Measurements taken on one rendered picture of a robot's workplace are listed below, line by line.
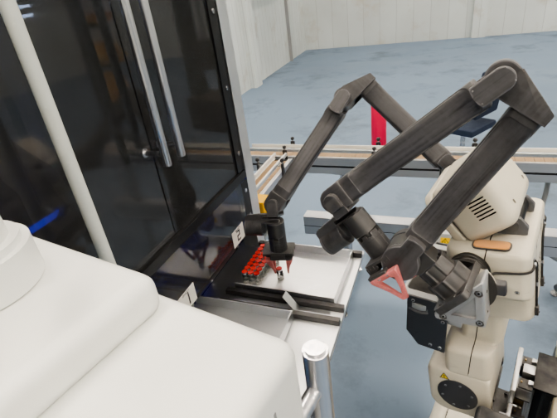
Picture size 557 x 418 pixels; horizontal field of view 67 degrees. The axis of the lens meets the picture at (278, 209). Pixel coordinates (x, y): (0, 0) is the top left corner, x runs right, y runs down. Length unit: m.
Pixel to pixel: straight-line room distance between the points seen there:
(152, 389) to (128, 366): 0.03
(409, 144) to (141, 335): 0.62
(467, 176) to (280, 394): 0.61
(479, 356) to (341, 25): 11.03
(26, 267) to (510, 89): 0.69
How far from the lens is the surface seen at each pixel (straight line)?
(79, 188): 0.80
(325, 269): 1.47
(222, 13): 1.39
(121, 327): 0.35
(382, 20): 11.71
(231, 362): 0.31
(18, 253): 0.38
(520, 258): 0.98
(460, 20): 11.67
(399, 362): 2.35
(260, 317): 1.33
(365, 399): 2.21
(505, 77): 0.78
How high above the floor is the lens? 1.78
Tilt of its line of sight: 29 degrees down
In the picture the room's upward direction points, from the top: 8 degrees counter-clockwise
